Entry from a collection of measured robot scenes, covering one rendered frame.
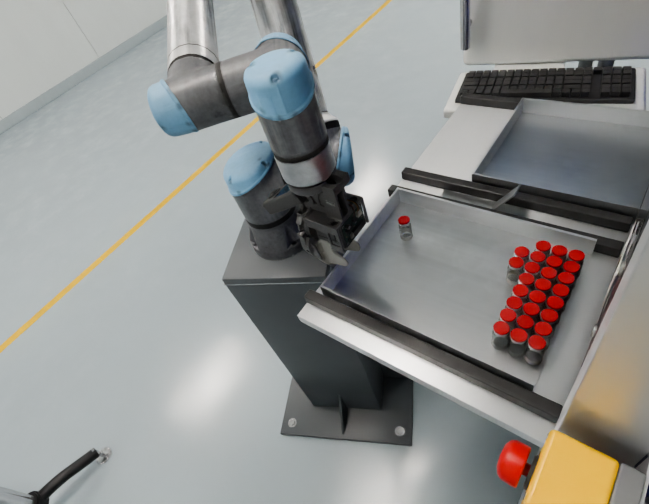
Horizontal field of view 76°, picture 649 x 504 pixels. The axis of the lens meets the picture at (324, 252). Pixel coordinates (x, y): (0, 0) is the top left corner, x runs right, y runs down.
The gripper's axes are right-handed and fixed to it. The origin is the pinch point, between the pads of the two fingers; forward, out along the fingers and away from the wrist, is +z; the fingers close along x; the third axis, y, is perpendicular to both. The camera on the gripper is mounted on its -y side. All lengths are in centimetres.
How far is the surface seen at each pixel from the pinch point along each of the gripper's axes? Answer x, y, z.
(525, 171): 35.2, 20.3, 3.4
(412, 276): 4.4, 12.8, 3.4
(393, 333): -7.2, 16.0, 1.6
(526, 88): 74, 8, 10
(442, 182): 25.9, 8.0, 1.9
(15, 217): -13, -307, 92
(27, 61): 112, -481, 51
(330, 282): -3.8, 1.7, 1.4
